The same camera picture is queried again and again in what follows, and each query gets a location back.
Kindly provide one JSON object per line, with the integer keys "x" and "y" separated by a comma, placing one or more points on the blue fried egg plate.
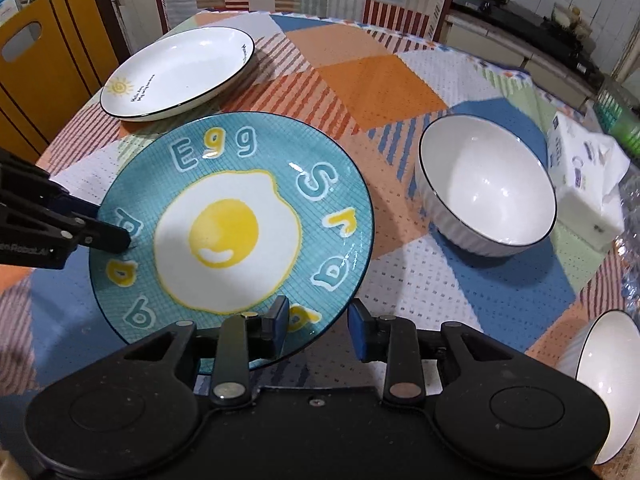
{"x": 225, "y": 230}

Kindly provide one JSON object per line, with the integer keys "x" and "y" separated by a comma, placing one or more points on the white ribbed bowl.
{"x": 487, "y": 185}
{"x": 610, "y": 380}

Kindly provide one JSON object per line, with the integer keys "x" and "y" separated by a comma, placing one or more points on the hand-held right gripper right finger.
{"x": 358, "y": 332}

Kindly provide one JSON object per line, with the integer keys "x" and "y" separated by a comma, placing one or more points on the white tissue pack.
{"x": 585, "y": 185}

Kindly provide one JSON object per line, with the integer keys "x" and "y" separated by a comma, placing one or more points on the black gas stove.
{"x": 525, "y": 20}

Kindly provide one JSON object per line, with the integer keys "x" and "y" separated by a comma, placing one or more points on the green plastic basket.
{"x": 617, "y": 110}

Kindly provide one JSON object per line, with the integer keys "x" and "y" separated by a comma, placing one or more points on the wooden chair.
{"x": 55, "y": 60}

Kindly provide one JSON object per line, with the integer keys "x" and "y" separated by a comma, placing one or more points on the patchwork tablecloth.
{"x": 360, "y": 85}

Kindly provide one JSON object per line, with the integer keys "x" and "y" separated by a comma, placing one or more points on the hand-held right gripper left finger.
{"x": 280, "y": 327}

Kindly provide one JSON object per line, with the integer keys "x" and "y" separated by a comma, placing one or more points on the white sun print plate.
{"x": 185, "y": 72}

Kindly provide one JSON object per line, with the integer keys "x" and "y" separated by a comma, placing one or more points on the blue paper notice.
{"x": 7, "y": 2}

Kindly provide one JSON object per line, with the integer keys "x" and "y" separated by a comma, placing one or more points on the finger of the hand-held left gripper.
{"x": 80, "y": 205}
{"x": 107, "y": 237}

